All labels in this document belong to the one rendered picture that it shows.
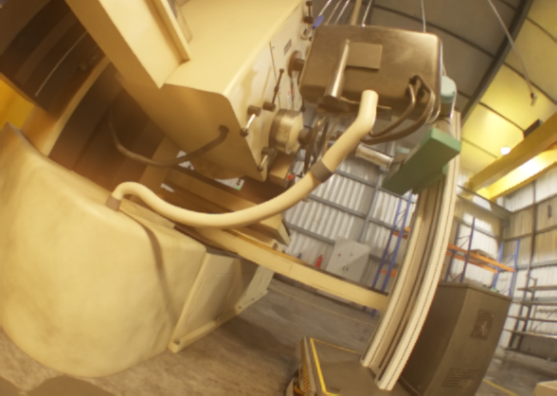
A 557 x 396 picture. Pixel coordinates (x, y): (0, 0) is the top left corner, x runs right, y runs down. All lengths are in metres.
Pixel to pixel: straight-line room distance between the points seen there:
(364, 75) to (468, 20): 7.80
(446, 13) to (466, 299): 7.68
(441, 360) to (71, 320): 1.26
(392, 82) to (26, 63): 1.14
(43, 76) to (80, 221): 0.61
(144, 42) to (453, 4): 7.83
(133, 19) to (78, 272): 0.73
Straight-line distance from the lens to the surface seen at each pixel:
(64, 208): 0.72
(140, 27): 0.83
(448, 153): 1.10
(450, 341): 1.07
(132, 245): 0.73
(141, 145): 1.41
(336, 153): 0.45
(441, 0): 8.02
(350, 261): 8.00
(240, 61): 0.85
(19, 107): 2.86
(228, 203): 1.58
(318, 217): 8.66
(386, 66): 0.57
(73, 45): 1.12
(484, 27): 8.46
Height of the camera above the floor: 0.70
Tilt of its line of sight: 15 degrees up
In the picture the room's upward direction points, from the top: 24 degrees clockwise
